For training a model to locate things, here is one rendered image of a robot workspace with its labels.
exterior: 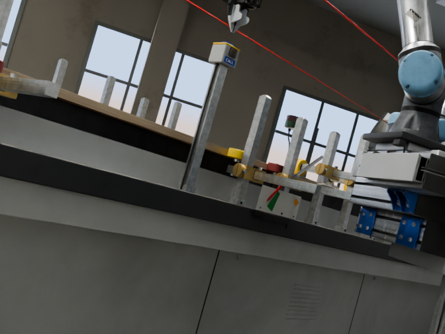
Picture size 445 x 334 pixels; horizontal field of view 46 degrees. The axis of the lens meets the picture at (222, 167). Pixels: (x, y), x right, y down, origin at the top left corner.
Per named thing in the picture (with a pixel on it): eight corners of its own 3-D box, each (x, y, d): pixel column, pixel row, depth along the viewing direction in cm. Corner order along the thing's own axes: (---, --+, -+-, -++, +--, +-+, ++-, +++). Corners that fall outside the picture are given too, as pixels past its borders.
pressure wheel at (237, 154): (240, 179, 211) (247, 152, 212) (242, 179, 203) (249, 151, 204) (221, 174, 211) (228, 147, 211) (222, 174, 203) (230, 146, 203)
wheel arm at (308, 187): (319, 197, 179) (322, 185, 179) (313, 195, 176) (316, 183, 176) (231, 175, 210) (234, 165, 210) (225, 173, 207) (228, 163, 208)
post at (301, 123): (277, 231, 214) (308, 119, 216) (272, 230, 211) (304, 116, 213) (271, 229, 216) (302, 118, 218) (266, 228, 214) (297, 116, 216)
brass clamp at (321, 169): (340, 181, 237) (343, 170, 237) (324, 175, 227) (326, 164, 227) (328, 179, 241) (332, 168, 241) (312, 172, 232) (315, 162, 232)
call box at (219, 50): (234, 71, 180) (240, 50, 181) (220, 63, 175) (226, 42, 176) (220, 70, 185) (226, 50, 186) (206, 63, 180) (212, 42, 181)
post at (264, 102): (238, 219, 196) (272, 97, 198) (232, 218, 194) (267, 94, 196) (232, 217, 199) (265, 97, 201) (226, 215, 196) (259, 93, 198)
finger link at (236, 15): (235, 28, 175) (243, 2, 175) (223, 28, 179) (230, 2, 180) (242, 32, 177) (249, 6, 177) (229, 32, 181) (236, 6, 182)
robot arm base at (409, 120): (449, 148, 156) (457, 116, 156) (406, 134, 152) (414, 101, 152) (418, 149, 170) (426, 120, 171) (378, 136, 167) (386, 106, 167)
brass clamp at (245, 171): (263, 184, 201) (267, 171, 201) (241, 177, 192) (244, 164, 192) (252, 181, 206) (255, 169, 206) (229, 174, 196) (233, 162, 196)
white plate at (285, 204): (295, 220, 219) (302, 197, 220) (256, 209, 201) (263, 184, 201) (295, 219, 220) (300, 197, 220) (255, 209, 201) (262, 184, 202)
